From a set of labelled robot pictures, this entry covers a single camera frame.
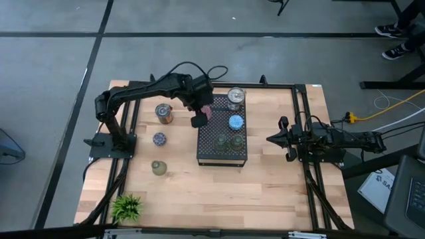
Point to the grey office chair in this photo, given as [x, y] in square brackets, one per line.
[10, 156]

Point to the person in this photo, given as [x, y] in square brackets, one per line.
[395, 53]

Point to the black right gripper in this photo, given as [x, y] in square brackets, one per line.
[290, 139]

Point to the green plant in white pot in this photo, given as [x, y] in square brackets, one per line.
[127, 208]

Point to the black aluminium table frame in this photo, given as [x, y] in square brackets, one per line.
[265, 85]

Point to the blue patterned candle tin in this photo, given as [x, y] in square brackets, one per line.
[236, 122]

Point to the black open laptop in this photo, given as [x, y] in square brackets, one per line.
[405, 199]

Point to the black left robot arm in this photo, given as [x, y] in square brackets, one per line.
[139, 91]

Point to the silver metal bracket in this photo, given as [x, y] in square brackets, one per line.
[305, 235]
[111, 235]

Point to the orange label candle jar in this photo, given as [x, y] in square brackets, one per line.
[164, 113]

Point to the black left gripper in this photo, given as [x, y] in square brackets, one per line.
[201, 93]

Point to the floral label glass candle jar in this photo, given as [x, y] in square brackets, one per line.
[236, 98]

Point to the black chair base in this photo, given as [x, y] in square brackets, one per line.
[283, 5]

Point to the white printed box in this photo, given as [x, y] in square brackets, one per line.
[375, 192]

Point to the black perforated metal shelf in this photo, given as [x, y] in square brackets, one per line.
[212, 139]

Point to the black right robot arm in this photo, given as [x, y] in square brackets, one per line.
[348, 137]

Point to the pink patterned candle tin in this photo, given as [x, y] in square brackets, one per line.
[208, 113]

